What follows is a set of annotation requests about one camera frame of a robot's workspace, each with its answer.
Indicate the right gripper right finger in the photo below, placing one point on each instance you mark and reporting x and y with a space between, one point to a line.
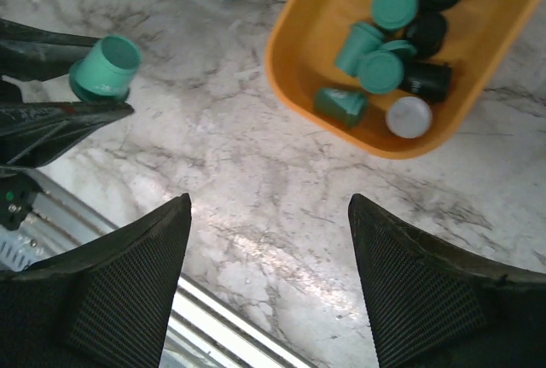
433 304

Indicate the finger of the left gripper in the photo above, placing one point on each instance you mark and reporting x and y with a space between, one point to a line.
28 53
35 134

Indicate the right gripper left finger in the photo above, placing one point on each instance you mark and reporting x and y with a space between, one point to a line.
104 304

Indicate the green coffee capsule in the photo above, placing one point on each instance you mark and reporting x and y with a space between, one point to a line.
393 15
409 117
106 73
346 107
362 39
381 71

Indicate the orange storage basket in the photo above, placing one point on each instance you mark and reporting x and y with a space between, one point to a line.
308 35

